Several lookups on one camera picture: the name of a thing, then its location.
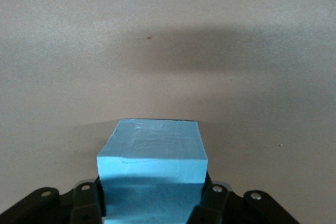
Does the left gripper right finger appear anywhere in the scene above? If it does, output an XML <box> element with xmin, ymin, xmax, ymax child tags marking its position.
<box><xmin>187</xmin><ymin>173</ymin><xmax>300</xmax><ymax>224</ymax></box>

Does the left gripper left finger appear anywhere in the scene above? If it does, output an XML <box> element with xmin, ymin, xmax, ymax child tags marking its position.
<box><xmin>0</xmin><ymin>177</ymin><xmax>106</xmax><ymax>224</ymax></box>

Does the blue foam block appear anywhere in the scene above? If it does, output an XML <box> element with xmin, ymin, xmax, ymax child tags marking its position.
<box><xmin>96</xmin><ymin>119</ymin><xmax>209</xmax><ymax>224</ymax></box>

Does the brown table mat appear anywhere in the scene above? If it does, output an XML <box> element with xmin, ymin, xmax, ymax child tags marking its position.
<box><xmin>0</xmin><ymin>0</ymin><xmax>336</xmax><ymax>224</ymax></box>

